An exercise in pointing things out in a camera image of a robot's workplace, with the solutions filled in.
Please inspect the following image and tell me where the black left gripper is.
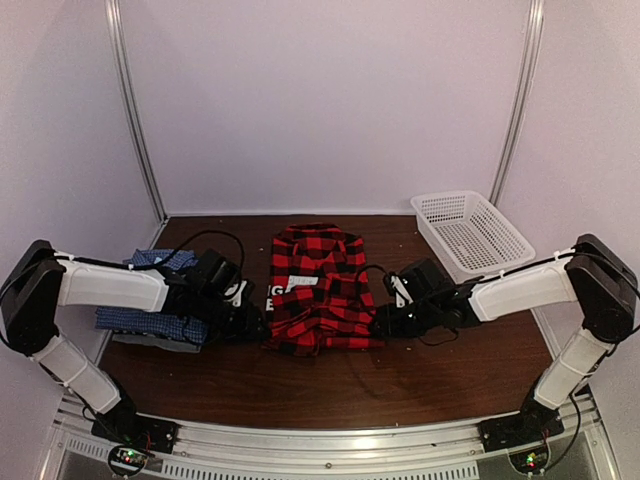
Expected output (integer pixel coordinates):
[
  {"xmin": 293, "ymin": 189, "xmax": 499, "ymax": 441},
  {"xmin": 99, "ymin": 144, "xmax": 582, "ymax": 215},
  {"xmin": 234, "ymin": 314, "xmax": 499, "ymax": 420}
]
[{"xmin": 195, "ymin": 290, "xmax": 273, "ymax": 345}]

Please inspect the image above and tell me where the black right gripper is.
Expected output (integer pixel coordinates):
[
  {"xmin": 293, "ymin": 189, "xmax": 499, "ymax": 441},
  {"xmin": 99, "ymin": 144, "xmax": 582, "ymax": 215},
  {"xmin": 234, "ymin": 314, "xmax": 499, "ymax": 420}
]
[{"xmin": 367, "ymin": 299, "xmax": 440, "ymax": 340}]

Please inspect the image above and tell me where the red black plaid shirt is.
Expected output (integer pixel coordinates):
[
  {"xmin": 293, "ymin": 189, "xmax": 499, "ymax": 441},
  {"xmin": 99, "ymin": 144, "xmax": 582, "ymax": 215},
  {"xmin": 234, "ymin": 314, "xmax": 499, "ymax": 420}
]
[{"xmin": 263, "ymin": 223, "xmax": 385, "ymax": 357}]

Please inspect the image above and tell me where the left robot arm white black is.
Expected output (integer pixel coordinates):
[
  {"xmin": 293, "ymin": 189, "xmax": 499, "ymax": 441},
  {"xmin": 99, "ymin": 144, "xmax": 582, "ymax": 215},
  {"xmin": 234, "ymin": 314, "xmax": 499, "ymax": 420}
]
[{"xmin": 1, "ymin": 240, "xmax": 269, "ymax": 444}]

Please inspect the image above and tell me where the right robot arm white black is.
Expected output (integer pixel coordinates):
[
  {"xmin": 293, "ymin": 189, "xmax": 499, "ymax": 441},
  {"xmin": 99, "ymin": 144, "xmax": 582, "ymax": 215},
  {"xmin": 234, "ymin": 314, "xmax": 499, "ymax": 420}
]
[{"xmin": 369, "ymin": 234, "xmax": 639, "ymax": 442}]

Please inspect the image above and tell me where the grey folded shirt underneath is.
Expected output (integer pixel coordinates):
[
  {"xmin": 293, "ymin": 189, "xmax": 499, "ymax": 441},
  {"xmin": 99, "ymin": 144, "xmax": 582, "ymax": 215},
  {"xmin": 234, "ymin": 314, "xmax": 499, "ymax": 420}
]
[{"xmin": 111, "ymin": 332, "xmax": 202, "ymax": 354}]

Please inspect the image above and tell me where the white plastic basket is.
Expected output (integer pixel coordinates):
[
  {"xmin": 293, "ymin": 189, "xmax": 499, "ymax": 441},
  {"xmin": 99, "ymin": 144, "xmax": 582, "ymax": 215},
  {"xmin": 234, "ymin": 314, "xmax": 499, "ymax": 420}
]
[{"xmin": 410, "ymin": 190, "xmax": 536, "ymax": 284}]

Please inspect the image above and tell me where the blue checked folded shirt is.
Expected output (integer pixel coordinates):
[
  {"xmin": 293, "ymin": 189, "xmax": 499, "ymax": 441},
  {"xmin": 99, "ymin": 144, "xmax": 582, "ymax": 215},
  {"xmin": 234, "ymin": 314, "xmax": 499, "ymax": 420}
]
[{"xmin": 95, "ymin": 249, "xmax": 208, "ymax": 349}]

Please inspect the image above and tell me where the right circuit board with LEDs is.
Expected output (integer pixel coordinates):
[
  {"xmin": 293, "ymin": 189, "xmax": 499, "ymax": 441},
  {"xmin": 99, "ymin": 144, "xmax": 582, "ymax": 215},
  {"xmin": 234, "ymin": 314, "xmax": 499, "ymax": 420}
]
[{"xmin": 508, "ymin": 447, "xmax": 549, "ymax": 475}]

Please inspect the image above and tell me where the circuit board with leds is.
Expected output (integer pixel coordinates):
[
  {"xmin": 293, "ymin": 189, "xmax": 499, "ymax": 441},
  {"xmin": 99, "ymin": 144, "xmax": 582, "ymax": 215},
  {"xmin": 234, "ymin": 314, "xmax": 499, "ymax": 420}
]
[
  {"xmin": 508, "ymin": 447, "xmax": 549, "ymax": 475},
  {"xmin": 107, "ymin": 445, "xmax": 149, "ymax": 476}
]

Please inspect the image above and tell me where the left circuit board with LEDs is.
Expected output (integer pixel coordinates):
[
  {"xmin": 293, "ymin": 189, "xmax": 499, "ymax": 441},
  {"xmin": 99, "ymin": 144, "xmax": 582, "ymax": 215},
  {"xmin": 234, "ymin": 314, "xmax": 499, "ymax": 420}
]
[{"xmin": 107, "ymin": 445, "xmax": 149, "ymax": 476}]

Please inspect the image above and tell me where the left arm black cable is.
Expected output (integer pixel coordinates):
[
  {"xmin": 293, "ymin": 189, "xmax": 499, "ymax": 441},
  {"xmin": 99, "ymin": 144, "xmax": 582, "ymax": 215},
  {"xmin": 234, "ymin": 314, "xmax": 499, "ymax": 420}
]
[{"xmin": 0, "ymin": 229, "xmax": 246, "ymax": 341}]

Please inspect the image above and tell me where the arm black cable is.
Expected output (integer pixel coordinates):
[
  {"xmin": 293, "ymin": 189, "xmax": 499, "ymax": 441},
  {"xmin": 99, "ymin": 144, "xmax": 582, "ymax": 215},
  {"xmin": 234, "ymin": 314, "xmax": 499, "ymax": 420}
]
[
  {"xmin": 0, "ymin": 229, "xmax": 246, "ymax": 341},
  {"xmin": 357, "ymin": 249, "xmax": 640, "ymax": 471}
]

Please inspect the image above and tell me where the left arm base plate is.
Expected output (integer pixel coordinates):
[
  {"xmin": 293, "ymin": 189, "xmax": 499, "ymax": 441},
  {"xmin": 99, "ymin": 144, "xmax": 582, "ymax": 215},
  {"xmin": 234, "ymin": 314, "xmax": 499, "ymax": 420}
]
[{"xmin": 91, "ymin": 416, "xmax": 178, "ymax": 454}]

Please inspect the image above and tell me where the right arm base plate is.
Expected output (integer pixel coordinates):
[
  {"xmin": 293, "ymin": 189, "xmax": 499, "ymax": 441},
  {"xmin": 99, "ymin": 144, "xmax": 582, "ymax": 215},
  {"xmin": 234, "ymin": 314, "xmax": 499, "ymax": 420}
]
[{"xmin": 478, "ymin": 412, "xmax": 565, "ymax": 452}]

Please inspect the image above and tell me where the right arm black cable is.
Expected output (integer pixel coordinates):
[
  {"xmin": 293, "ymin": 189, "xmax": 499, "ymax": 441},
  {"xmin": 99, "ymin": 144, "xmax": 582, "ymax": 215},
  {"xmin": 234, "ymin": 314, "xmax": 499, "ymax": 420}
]
[{"xmin": 357, "ymin": 249, "xmax": 640, "ymax": 471}]

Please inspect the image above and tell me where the front aluminium frame rail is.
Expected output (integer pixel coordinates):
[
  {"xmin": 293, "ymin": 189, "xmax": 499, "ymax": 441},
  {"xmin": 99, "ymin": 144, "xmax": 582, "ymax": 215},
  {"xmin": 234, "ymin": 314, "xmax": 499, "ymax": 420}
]
[{"xmin": 35, "ymin": 393, "xmax": 622, "ymax": 479}]

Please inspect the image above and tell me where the right aluminium corner post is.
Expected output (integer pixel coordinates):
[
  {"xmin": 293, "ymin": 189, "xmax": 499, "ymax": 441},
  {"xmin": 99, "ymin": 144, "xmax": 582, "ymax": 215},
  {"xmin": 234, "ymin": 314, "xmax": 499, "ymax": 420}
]
[{"xmin": 489, "ymin": 0, "xmax": 545, "ymax": 206}]

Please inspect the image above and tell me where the aluminium corner post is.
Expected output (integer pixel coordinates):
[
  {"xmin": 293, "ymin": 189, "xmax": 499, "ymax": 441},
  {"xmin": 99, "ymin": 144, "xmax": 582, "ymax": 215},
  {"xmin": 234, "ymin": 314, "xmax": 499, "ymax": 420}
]
[
  {"xmin": 104, "ymin": 0, "xmax": 168, "ymax": 223},
  {"xmin": 489, "ymin": 0, "xmax": 545, "ymax": 206}
]

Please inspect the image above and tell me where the left aluminium corner post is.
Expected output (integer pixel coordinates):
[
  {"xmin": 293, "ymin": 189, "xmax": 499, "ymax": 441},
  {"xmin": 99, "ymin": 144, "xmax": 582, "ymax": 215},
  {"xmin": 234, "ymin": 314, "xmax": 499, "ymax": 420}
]
[{"xmin": 104, "ymin": 0, "xmax": 168, "ymax": 223}]

